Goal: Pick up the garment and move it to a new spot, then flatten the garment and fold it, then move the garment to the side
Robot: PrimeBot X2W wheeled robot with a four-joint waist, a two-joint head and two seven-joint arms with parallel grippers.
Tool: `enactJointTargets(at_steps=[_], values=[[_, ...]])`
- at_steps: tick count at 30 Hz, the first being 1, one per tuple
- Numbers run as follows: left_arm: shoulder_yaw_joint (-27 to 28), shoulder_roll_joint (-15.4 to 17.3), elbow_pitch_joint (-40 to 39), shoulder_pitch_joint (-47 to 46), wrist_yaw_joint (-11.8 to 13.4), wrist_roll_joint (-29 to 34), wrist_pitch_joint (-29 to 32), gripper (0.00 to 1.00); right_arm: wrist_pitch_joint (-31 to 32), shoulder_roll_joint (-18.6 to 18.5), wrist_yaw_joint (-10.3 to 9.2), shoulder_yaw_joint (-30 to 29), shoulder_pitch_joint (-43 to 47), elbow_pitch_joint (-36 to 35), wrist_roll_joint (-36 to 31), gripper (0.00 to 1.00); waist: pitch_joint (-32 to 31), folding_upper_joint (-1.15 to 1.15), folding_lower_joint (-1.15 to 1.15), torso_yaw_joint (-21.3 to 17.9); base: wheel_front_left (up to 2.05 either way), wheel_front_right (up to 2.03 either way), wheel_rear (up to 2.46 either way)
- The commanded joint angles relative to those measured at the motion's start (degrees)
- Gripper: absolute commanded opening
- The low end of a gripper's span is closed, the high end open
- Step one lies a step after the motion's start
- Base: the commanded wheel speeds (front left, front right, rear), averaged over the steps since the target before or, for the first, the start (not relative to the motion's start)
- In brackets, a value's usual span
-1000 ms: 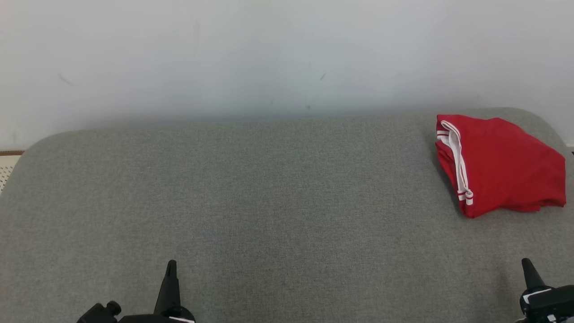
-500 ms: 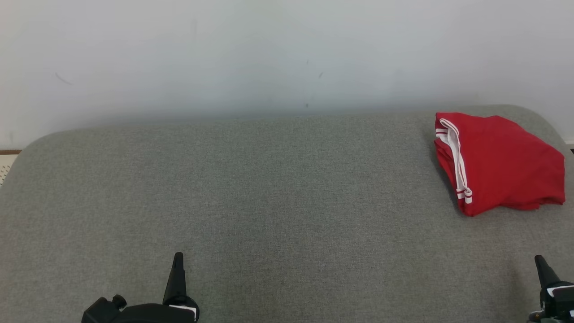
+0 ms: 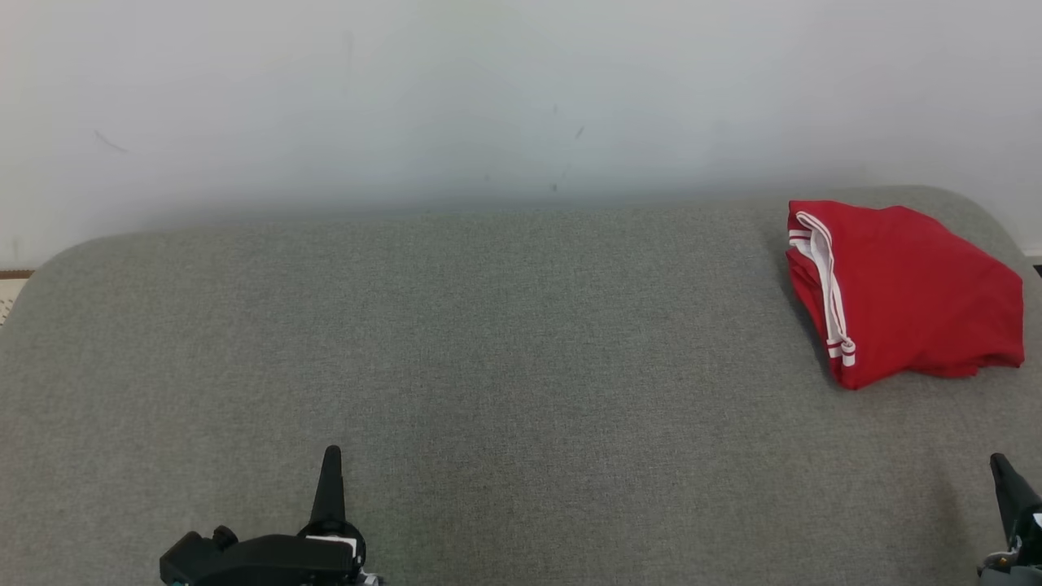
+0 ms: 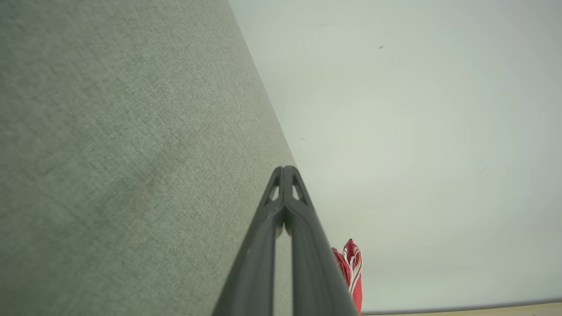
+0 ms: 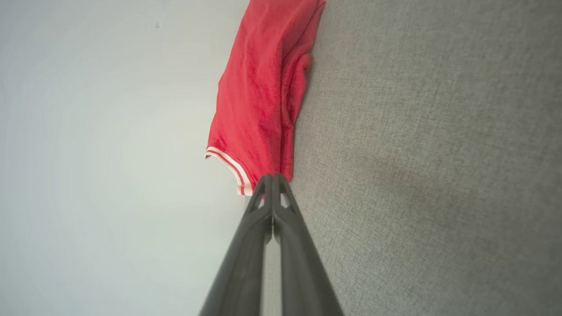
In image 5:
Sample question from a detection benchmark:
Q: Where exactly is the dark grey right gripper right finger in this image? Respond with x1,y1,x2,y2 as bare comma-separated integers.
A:
272,174,344,316

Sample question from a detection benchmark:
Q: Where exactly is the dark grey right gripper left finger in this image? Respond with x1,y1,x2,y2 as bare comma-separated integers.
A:
200,174,274,316

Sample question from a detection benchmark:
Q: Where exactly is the red Bulls 23 jersey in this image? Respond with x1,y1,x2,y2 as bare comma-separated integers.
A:
204,0,326,197

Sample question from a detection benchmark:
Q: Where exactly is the grey fabric sofa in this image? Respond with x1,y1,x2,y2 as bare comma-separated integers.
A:
261,0,562,316

